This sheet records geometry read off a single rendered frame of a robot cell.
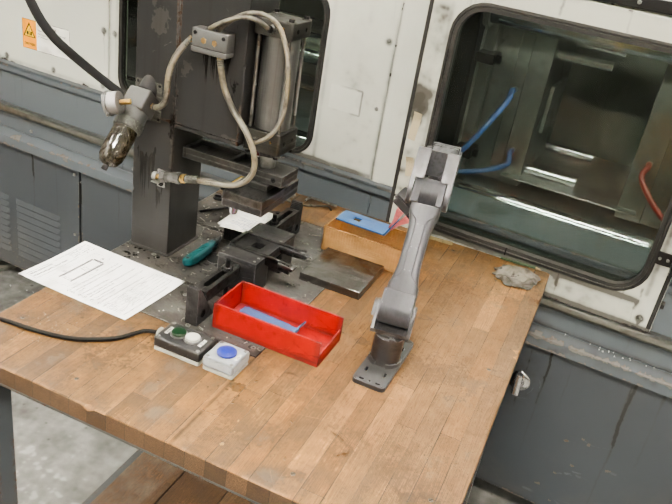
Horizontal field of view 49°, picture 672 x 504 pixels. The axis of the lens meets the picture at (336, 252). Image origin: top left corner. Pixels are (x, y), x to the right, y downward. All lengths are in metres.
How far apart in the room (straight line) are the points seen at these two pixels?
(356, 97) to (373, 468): 1.25
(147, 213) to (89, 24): 1.12
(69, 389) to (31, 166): 1.83
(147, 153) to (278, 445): 0.79
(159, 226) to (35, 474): 1.05
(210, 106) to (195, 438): 0.72
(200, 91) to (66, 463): 1.40
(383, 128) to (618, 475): 1.26
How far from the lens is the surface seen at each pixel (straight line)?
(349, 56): 2.24
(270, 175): 1.65
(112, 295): 1.69
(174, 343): 1.49
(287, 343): 1.52
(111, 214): 2.93
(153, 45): 1.71
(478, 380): 1.60
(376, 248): 1.90
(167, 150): 1.75
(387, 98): 2.20
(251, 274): 1.69
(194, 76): 1.66
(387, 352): 1.52
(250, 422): 1.37
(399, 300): 1.50
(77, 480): 2.54
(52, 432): 2.71
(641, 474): 2.45
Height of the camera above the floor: 1.79
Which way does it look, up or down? 27 degrees down
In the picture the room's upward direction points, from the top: 10 degrees clockwise
